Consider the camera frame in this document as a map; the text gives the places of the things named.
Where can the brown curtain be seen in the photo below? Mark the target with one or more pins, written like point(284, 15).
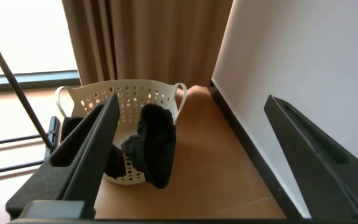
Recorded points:
point(151, 40)

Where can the black garment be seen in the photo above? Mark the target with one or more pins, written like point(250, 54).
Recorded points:
point(157, 149)

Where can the window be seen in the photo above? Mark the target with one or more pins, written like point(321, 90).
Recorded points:
point(26, 37)

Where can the black clothes rack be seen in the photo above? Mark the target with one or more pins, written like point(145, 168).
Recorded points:
point(19, 90)

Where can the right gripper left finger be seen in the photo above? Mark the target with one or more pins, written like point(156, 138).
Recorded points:
point(89, 168)

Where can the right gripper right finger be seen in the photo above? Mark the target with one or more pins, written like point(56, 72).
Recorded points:
point(315, 174)

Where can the white laundry basket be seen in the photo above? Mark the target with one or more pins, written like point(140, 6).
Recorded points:
point(129, 90)

